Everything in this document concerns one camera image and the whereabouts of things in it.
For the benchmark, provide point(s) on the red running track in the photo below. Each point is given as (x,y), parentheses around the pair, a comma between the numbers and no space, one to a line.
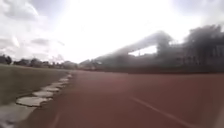
(110,100)

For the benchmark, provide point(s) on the roofed grandstand building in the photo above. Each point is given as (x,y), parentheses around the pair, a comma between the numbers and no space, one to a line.
(186,53)

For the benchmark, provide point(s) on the row of trees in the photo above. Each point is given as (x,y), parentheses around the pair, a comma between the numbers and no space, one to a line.
(33,62)

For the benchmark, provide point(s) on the pale stone kerb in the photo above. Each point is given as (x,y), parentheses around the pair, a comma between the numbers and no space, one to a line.
(32,101)

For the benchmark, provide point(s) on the grass field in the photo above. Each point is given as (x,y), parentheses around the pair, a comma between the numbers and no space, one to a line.
(20,80)

